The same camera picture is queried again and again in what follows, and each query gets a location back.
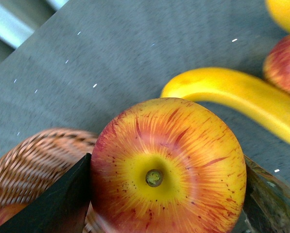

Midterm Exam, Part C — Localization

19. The yellow banana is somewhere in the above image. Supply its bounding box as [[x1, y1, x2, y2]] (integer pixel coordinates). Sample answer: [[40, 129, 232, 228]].
[[161, 67, 290, 144]]

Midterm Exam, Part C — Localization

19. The white pleated curtain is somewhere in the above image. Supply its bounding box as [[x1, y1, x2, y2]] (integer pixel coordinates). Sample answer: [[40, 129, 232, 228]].
[[0, 0, 67, 64]]

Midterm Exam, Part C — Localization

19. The brown wicker basket left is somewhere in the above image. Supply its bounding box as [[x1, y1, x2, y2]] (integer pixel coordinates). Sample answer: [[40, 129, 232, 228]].
[[0, 128, 102, 233]]

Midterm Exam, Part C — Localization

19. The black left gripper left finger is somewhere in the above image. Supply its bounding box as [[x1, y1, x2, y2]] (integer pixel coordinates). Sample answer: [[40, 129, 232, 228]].
[[0, 153, 91, 233]]

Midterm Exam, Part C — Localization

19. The red striped apple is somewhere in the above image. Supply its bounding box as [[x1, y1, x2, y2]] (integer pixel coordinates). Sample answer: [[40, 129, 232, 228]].
[[91, 98, 246, 233]]

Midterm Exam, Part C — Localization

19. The red yellow apple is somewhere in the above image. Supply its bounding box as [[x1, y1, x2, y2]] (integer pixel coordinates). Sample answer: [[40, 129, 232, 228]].
[[263, 35, 290, 94]]

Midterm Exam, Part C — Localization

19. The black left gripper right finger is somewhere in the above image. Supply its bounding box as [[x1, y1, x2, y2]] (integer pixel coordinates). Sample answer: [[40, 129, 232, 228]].
[[243, 156, 290, 233]]

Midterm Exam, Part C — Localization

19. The red apple in basket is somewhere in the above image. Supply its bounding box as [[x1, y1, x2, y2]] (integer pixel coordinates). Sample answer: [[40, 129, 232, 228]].
[[0, 203, 28, 226]]

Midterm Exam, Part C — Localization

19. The yellow lemon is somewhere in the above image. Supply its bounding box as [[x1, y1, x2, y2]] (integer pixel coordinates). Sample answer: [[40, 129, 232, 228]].
[[265, 0, 290, 33]]

